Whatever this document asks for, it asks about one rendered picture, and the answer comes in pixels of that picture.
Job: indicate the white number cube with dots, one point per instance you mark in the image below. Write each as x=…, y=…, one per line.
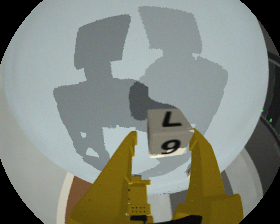
x=168, y=132

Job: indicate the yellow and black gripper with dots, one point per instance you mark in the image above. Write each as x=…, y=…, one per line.
x=106, y=201

